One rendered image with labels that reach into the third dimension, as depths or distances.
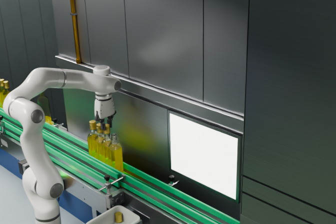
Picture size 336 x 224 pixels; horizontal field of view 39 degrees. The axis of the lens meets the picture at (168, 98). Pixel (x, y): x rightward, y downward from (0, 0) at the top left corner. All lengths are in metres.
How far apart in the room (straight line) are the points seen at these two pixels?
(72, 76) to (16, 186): 1.21
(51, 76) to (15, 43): 2.96
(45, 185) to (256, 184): 1.04
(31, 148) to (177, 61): 0.76
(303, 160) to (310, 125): 0.12
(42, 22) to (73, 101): 2.07
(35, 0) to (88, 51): 2.27
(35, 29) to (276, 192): 3.78
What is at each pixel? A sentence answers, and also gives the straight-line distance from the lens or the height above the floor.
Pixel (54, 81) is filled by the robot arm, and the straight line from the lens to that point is 2.16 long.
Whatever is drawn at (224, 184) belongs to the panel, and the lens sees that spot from 2.21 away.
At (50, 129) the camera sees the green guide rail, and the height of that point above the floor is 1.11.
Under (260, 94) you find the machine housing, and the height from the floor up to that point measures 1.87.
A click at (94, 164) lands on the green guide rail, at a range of 2.60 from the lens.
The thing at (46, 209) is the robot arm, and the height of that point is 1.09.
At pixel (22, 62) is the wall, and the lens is 5.13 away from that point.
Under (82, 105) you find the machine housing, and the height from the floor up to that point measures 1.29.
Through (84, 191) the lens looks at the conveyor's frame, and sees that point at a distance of 2.61.
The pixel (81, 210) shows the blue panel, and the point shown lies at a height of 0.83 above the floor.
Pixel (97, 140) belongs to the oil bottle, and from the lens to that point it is 2.56.
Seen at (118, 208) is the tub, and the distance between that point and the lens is 2.45.
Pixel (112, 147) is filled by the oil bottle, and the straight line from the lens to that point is 2.47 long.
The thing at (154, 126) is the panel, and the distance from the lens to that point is 2.39.
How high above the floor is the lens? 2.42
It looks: 23 degrees down
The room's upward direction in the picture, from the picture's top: 2 degrees counter-clockwise
